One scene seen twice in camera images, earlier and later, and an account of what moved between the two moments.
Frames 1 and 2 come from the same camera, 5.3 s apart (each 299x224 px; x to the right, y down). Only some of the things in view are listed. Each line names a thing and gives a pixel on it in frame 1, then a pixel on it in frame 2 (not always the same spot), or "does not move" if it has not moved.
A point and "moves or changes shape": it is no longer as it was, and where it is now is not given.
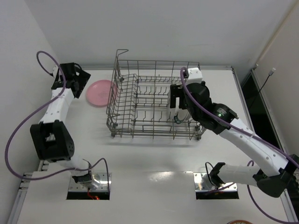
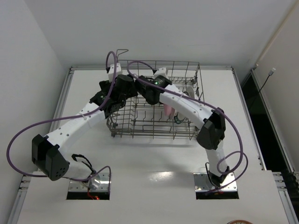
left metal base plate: (99, 183) does not move
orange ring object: (238, 220) does not move
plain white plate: (188, 118) moves or changes shape
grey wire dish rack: (140, 99) does not move
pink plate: (98, 92) moves or changes shape
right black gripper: (176, 92) -> (145, 84)
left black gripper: (82, 76) -> (127, 87)
